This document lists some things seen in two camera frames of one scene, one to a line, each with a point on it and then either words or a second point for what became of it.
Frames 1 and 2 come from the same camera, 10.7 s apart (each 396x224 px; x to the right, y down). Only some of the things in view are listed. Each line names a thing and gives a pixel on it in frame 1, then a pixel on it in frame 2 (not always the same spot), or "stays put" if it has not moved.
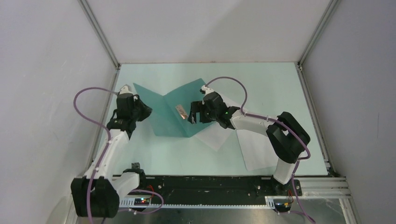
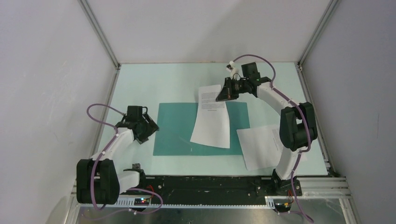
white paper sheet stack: [257, 150] stays put
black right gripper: [198, 107] → [226, 93]
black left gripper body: [140, 112] → [145, 126]
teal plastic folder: [170, 113] → [174, 126]
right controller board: [282, 206] stays put
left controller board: [141, 201] stays put
